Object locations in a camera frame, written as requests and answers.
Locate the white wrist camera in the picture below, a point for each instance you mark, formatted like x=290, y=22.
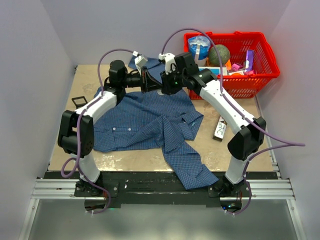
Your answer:
x=139, y=60
x=169, y=62

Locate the white chocolate bar box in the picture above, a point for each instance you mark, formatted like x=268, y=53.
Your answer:
x=220, y=129

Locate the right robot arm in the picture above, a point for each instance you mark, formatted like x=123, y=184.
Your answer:
x=181, y=71

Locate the orange package in basket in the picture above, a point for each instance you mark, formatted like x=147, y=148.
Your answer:
x=228, y=65

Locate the blue white wrapped roll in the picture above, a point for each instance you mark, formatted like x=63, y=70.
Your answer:
x=199, y=47

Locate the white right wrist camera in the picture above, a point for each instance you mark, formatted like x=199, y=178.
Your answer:
x=169, y=62

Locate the green round melon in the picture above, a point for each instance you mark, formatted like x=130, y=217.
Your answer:
x=218, y=54

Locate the purple snack package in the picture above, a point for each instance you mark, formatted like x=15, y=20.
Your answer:
x=249, y=62

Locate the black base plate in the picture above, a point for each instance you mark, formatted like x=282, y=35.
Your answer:
x=150, y=188

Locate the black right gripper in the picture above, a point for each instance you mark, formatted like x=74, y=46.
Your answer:
x=168, y=87

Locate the blue white razor box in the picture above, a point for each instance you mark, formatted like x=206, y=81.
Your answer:
x=215, y=70

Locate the black wire frame stand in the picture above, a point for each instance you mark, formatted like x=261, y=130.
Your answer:
x=79, y=101

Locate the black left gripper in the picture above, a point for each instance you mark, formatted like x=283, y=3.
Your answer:
x=148, y=84

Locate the red plastic basket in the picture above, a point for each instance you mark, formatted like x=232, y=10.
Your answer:
x=265, y=66

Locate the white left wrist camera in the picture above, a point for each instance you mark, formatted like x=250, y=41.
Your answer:
x=139, y=60

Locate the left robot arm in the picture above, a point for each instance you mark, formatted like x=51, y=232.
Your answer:
x=76, y=132

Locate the aluminium frame rail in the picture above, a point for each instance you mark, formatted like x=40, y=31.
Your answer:
x=265, y=186

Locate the blue plaid shirt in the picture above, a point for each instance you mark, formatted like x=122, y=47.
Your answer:
x=143, y=121

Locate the pink small package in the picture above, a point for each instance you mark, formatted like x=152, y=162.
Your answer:
x=236, y=67

